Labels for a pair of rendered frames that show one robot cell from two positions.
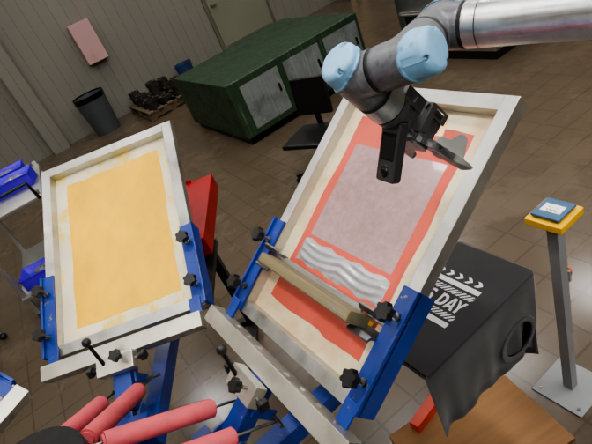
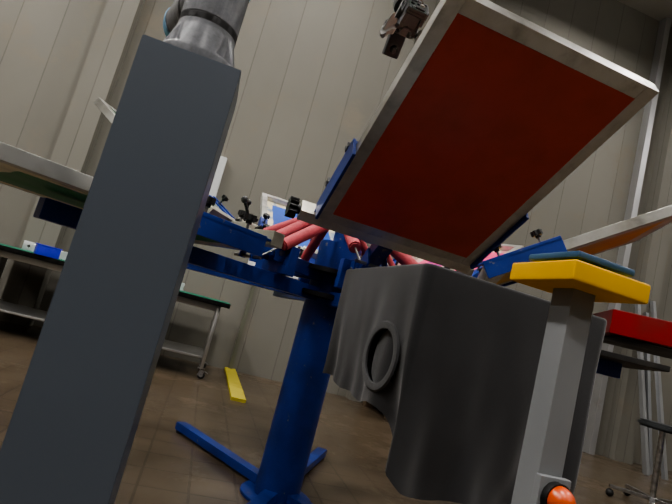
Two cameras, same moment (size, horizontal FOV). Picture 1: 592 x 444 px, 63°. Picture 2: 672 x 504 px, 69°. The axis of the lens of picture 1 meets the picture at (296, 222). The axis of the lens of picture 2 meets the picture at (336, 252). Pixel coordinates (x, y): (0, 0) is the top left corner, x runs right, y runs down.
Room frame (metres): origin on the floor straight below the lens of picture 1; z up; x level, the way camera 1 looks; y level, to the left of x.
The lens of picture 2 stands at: (0.96, -1.52, 0.80)
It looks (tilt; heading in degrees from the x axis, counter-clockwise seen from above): 8 degrees up; 97
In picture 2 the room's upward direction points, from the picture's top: 15 degrees clockwise
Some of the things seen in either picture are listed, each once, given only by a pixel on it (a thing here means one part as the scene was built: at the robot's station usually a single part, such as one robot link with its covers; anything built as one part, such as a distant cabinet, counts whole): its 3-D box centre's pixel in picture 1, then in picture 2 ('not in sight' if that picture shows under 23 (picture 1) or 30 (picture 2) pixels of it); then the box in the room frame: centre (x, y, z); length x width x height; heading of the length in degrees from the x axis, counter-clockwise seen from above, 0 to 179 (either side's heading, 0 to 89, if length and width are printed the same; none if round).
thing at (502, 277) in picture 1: (424, 292); not in sight; (1.14, -0.28, 0.95); 0.48 x 0.44 x 0.01; 113
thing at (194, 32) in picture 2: not in sight; (201, 50); (0.49, -0.64, 1.25); 0.15 x 0.15 x 0.10
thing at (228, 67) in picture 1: (270, 74); not in sight; (6.50, -0.48, 0.38); 1.94 x 1.75 x 0.75; 112
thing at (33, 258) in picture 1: (36, 233); not in sight; (4.09, 2.13, 0.57); 1.22 x 0.71 x 1.15; 21
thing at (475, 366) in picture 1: (480, 357); (375, 344); (0.96, -0.35, 0.77); 0.46 x 0.09 x 0.36; 113
